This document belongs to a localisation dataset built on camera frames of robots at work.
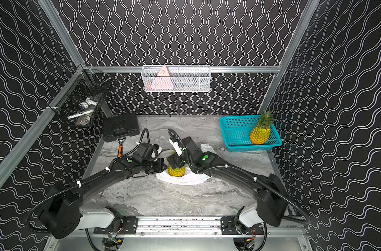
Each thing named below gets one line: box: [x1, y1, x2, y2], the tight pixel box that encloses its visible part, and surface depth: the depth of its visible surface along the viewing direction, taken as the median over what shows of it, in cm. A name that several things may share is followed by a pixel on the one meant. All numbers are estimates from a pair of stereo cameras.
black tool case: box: [102, 113, 140, 143], surface depth 109 cm
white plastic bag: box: [155, 166, 212, 186], surface depth 84 cm
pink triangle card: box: [150, 65, 174, 90], surface depth 92 cm
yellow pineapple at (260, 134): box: [250, 109, 276, 145], surface depth 96 cm
